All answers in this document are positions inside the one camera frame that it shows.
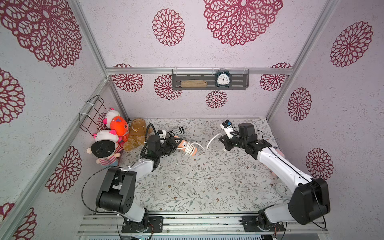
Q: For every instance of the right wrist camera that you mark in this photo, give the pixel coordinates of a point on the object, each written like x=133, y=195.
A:
x=228, y=128

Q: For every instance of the grey wall shelf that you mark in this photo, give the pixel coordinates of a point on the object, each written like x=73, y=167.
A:
x=240, y=79

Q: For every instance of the orange power strip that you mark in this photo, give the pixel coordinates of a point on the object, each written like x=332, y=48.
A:
x=189, y=148

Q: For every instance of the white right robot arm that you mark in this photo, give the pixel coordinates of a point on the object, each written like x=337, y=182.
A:
x=310, y=199

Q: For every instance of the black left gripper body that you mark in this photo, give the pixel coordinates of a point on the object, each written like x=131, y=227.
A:
x=168, y=147

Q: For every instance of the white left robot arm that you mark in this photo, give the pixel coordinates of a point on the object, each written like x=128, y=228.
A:
x=118, y=188

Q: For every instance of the black faced striped plush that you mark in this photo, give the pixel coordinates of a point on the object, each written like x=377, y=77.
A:
x=107, y=148

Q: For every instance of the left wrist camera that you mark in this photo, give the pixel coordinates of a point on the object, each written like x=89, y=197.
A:
x=162, y=134

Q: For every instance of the black wire basket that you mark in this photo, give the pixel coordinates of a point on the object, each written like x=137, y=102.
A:
x=92, y=120

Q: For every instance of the striped black white object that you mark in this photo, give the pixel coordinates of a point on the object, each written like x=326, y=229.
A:
x=177, y=131

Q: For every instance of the brown teddy bear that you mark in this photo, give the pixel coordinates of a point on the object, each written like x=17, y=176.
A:
x=136, y=136

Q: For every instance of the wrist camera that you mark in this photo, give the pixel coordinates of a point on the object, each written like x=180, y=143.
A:
x=162, y=134
x=228, y=128

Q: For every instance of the white alarm clock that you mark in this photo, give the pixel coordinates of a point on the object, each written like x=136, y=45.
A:
x=283, y=190

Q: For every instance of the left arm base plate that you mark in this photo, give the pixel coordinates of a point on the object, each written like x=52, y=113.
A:
x=147, y=225

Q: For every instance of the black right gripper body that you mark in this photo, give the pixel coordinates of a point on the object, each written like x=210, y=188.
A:
x=227, y=141

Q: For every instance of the orange plush toy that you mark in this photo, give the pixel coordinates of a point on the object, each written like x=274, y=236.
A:
x=121, y=127

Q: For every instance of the tan pouch on shelf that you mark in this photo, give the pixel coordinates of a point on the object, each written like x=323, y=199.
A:
x=194, y=84

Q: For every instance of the teal alarm clock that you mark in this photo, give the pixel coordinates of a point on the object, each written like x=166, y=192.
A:
x=223, y=79

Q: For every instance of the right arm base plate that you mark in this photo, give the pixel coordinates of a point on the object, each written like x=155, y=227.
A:
x=255, y=223

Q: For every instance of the pink frog plush toy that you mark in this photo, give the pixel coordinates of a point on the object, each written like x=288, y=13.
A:
x=281, y=154

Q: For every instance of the white pink plush toy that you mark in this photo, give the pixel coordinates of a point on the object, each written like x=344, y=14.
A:
x=110, y=115

